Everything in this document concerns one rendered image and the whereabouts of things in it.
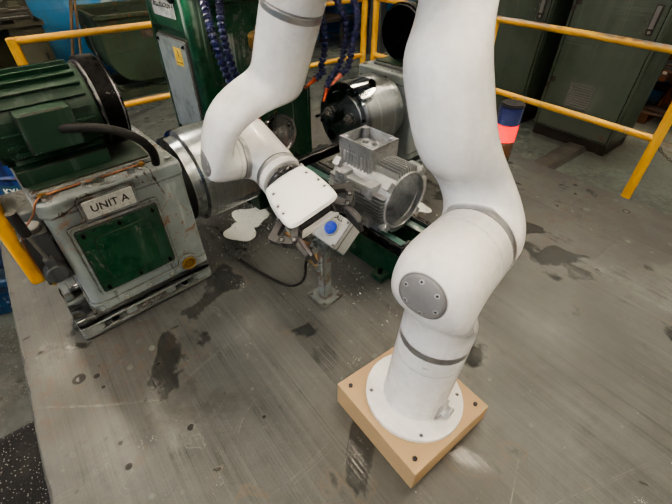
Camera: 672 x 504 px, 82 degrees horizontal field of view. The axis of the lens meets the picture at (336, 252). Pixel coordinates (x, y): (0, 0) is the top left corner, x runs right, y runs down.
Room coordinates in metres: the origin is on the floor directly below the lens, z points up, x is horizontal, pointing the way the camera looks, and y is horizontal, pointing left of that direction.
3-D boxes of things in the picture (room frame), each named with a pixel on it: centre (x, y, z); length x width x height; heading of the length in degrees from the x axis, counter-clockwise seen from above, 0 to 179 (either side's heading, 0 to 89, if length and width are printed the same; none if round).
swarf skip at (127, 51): (5.25, 2.29, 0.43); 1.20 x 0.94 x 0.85; 130
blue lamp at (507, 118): (1.01, -0.46, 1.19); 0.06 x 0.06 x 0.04
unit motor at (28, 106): (0.75, 0.58, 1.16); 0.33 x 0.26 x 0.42; 133
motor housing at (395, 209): (0.94, -0.11, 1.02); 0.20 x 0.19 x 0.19; 43
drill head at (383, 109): (1.43, -0.11, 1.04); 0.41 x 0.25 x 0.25; 133
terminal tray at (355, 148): (0.97, -0.09, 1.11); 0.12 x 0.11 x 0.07; 43
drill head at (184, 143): (0.96, 0.39, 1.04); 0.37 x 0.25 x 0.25; 133
